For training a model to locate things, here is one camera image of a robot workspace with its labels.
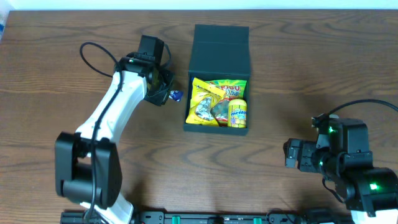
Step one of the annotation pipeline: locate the dark blue chocolate bar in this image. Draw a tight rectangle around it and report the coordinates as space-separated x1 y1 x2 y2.
169 90 183 102

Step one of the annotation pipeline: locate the yellow Hacks candy bag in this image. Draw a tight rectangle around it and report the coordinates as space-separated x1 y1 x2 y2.
185 78 226 126

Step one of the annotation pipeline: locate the dark green box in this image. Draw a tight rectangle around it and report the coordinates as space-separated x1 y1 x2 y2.
185 24 251 117

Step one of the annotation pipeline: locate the yellow Mentos gum bottle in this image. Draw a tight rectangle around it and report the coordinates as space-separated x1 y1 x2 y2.
228 99 247 128

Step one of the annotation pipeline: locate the green Haribo gummy bag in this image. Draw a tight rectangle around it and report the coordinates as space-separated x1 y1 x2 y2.
206 79 247 126

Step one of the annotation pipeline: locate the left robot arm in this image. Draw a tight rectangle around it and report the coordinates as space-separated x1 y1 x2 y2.
55 35 174 223

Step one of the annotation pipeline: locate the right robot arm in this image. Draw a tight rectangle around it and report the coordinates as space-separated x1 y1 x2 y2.
283 117 397 218

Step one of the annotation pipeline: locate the white blue object at edge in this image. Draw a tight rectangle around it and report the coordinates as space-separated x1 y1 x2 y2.
0 7 9 39

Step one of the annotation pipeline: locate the right black cable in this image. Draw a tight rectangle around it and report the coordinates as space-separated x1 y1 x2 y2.
328 98 398 116

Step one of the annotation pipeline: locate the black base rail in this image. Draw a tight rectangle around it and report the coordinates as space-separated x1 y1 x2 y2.
60 210 355 224

